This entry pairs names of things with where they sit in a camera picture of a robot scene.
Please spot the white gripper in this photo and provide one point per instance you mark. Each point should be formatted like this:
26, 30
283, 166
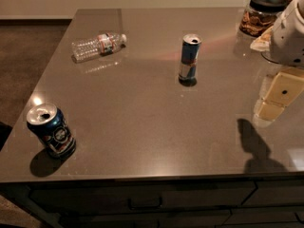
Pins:
289, 37

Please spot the blue pepsi can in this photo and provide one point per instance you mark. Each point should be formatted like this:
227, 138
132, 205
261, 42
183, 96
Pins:
48, 123

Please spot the red bull can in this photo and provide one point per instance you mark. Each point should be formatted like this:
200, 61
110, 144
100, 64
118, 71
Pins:
189, 58

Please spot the glass jar with black lid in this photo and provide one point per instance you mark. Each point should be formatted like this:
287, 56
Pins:
259, 15

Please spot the dark right drawer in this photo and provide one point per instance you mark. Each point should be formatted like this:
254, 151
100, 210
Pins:
277, 193

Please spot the dark lower drawer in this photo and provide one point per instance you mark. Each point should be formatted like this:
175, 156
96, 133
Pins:
186, 219

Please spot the clear plastic water bottle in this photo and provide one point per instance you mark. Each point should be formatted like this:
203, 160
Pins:
101, 45

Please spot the dark drawer with handle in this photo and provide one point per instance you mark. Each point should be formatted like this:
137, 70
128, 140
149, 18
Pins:
140, 198

